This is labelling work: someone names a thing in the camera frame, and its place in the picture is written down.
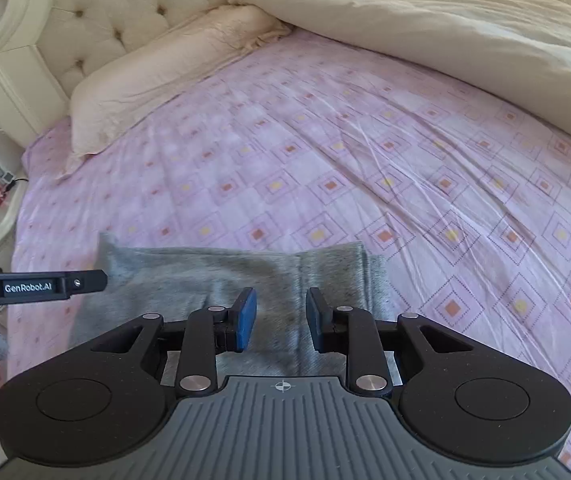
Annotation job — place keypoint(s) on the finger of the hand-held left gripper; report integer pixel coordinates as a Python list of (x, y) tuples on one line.
[(87, 282)]

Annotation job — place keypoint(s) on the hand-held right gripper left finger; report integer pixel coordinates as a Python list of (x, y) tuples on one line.
[(247, 320)]

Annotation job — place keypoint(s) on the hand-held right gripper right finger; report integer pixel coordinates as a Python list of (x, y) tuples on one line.
[(314, 321)]

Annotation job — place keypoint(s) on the pink patterned bed sheet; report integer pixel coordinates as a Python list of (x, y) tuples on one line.
[(315, 160)]

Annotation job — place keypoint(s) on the cream tufted headboard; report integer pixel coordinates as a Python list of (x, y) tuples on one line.
[(115, 10)]

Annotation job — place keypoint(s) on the cream duvet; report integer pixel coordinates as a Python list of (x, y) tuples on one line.
[(440, 25)]

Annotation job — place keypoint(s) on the grey speckled pants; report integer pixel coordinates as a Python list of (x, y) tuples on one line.
[(190, 270)]

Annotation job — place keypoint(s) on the cream pillow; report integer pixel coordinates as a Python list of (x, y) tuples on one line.
[(165, 70)]

